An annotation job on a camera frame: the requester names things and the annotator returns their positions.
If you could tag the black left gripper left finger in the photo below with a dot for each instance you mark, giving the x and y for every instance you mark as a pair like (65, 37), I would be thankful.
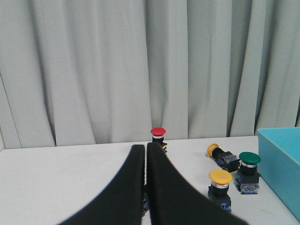
(121, 201)

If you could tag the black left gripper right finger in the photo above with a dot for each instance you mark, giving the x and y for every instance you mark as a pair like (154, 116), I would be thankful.
(173, 201)

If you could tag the red push button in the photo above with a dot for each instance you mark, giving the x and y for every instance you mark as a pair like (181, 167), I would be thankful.
(158, 137)
(145, 200)

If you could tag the yellow push button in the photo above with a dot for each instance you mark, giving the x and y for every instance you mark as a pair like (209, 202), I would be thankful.
(224, 159)
(218, 189)

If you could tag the light blue plastic box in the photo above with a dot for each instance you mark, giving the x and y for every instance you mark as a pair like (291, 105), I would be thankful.
(279, 149)

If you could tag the lying yellow push button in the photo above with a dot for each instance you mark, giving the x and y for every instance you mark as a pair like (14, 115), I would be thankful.
(224, 159)

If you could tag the upright red push button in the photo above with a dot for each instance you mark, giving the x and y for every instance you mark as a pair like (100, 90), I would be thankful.
(158, 137)

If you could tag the upright green push button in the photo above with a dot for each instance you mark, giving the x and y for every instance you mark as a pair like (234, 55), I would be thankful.
(247, 176)

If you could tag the grey pleated curtain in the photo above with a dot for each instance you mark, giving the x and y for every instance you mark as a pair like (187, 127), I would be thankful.
(76, 72)

